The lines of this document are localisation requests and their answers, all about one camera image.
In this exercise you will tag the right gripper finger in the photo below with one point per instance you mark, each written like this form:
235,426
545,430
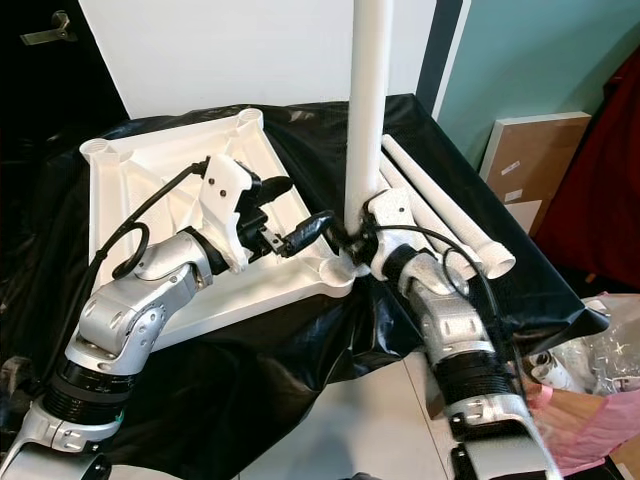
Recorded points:
349,249

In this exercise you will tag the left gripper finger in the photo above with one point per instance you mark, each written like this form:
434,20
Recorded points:
277,189
310,234

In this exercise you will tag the white plastic table leg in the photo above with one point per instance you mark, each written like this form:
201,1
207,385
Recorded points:
420,200
460,215
368,100

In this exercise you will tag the white plastic children table top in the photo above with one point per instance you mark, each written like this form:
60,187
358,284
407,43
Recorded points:
150,175

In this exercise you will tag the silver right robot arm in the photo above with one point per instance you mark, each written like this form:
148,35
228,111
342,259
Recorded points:
470,340

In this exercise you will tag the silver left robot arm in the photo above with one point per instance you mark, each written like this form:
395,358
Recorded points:
130,330

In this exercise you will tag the black plastic table cover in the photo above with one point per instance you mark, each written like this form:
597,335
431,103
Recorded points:
260,400

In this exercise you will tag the brown cardboard panel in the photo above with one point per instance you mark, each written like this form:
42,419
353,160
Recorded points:
540,165

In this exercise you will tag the clear plastic packaging bundle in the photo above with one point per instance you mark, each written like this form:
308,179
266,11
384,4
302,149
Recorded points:
570,360

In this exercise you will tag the dark red curtain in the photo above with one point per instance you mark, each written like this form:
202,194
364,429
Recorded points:
600,170

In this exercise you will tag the pink shopping bag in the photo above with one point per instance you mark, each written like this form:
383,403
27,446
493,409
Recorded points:
590,430

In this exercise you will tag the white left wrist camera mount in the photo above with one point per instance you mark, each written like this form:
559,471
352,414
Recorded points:
225,200

